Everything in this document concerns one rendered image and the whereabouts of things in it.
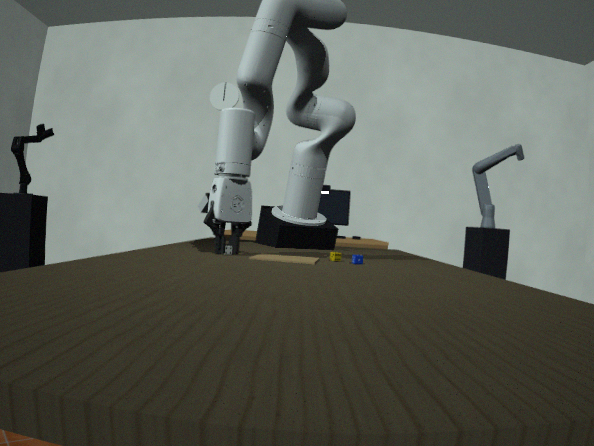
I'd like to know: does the tan mat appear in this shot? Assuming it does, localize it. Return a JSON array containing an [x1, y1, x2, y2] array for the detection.
[[249, 253, 319, 264]]

